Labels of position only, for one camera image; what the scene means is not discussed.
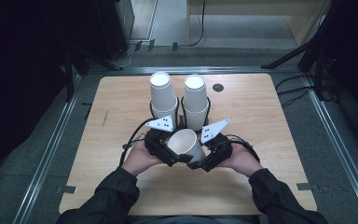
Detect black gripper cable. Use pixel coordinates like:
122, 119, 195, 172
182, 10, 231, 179
227, 133, 261, 163
118, 118, 157, 166

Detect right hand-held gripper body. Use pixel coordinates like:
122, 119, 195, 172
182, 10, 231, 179
200, 118, 234, 161

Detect dark cabinet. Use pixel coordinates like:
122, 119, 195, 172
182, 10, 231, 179
94, 0, 135, 61

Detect grey tape piece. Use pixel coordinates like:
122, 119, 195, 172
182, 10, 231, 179
55, 185, 79, 195
296, 182, 320, 191

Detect black tripod stand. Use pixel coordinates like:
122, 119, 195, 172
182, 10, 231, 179
260, 0, 343, 101
62, 43, 124, 103

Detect person's left hand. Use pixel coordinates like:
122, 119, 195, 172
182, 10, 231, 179
129, 147, 166, 178

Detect stack of white paper cups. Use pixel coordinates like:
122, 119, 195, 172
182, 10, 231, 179
149, 71, 180, 130
182, 74, 211, 132

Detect white floor cable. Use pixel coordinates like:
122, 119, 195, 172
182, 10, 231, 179
117, 43, 138, 68

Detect black wire cup holder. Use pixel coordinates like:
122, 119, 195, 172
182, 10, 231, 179
148, 96, 213, 133

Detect light wooden furniture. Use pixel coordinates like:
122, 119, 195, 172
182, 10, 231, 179
186, 0, 332, 48

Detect black floor cables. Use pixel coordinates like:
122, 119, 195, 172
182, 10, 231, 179
274, 74, 317, 109

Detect person's right hand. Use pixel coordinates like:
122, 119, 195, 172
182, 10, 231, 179
218, 150, 264, 178

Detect metal floor rail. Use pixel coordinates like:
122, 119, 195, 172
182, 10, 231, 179
12, 74, 86, 224
86, 65, 306, 76
301, 74, 358, 224

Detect hanging black cable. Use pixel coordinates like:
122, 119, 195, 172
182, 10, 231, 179
187, 0, 207, 48

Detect single white paper cup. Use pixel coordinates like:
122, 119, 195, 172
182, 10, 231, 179
167, 128, 207, 164

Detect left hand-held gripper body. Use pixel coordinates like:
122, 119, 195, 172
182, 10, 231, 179
145, 115, 174, 157

